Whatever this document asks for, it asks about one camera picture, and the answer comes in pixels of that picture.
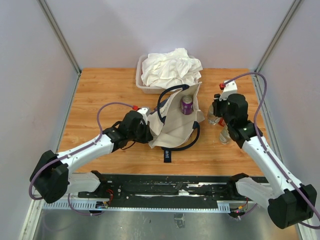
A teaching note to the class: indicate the red soda can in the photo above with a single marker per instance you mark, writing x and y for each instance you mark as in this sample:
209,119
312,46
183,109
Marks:
221,122

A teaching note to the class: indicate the green cap glass bottle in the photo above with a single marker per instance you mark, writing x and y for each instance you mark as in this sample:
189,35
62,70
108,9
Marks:
212,119

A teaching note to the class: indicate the cream canvas tote bag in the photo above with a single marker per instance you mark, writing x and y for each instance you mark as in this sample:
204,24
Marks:
173,131

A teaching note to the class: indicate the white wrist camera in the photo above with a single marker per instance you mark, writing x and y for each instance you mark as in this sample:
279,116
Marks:
228,88
144,111

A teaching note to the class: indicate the crumpled white cloth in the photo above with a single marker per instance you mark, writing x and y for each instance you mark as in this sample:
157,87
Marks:
165,70

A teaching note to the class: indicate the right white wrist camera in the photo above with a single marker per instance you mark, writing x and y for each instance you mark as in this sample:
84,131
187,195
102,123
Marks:
228,88

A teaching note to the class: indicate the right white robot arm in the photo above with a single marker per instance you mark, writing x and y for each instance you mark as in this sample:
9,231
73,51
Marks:
288,201

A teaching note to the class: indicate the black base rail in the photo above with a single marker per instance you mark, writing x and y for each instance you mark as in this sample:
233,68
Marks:
158,193

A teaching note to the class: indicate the white plastic basket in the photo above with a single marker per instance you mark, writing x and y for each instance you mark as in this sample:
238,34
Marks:
138,80

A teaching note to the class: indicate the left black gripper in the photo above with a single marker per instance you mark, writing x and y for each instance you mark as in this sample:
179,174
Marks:
148,136

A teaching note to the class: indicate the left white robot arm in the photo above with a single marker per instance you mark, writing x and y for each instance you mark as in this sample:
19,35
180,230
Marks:
55,173

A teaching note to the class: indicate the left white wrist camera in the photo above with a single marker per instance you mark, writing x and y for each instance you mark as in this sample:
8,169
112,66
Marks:
144,111

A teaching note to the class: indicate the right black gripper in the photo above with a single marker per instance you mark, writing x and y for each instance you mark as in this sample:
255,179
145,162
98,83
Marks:
217,103

